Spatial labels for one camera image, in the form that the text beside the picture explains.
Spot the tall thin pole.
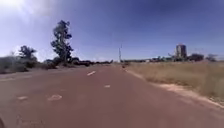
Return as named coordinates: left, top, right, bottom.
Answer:
left=118, top=42, right=123, bottom=64

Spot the white dashed centre line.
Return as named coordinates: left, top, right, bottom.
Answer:
left=16, top=69, right=112, bottom=102

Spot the reddish brown asphalt road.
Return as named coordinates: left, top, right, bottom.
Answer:
left=0, top=63, right=224, bottom=128

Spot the tall dark tree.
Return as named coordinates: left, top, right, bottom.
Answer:
left=50, top=19, right=75, bottom=65

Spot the dry grass field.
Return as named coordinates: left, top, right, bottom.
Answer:
left=122, top=61, right=224, bottom=103

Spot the tall building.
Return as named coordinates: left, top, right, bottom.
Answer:
left=175, top=43, right=188, bottom=61

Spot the dark clump of trees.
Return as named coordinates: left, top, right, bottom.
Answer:
left=187, top=52, right=205, bottom=62

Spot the small dark tree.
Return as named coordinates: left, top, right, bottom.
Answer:
left=17, top=45, right=39, bottom=68

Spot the row of roadside bushes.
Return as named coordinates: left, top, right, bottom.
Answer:
left=0, top=54, right=115, bottom=75

